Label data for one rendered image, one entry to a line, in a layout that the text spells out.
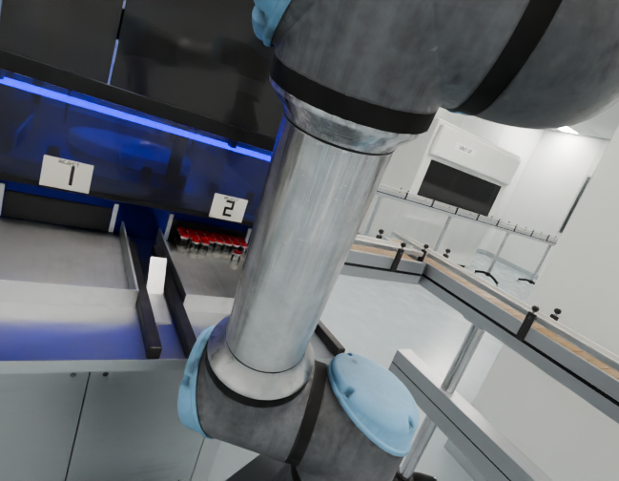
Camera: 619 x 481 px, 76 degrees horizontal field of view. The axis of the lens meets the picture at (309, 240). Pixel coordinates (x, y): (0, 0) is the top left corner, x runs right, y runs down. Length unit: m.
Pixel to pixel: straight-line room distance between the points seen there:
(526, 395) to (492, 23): 1.96
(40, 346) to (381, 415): 0.45
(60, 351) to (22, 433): 0.63
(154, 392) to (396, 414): 0.87
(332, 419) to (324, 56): 0.35
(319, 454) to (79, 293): 0.45
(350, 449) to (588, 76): 0.38
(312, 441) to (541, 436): 1.73
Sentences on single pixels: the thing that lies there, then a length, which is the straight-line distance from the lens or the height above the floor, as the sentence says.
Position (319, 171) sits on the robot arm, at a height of 1.23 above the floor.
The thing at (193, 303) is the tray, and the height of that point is 0.90.
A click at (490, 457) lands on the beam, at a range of 1.55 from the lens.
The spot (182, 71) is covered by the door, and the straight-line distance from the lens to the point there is 0.93.
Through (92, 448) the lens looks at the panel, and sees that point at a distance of 1.32.
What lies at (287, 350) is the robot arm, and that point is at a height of 1.06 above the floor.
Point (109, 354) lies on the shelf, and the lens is 0.64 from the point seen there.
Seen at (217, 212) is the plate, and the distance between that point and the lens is 0.99.
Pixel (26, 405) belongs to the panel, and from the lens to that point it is 1.20.
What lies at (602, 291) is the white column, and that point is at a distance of 1.98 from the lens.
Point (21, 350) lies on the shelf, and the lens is 0.64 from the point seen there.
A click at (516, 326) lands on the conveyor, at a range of 1.42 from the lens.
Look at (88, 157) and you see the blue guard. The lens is 0.92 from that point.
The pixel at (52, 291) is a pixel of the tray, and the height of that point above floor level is 0.90.
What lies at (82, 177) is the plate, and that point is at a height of 1.02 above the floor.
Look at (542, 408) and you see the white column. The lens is 2.10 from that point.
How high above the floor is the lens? 1.25
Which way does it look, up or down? 14 degrees down
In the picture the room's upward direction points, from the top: 20 degrees clockwise
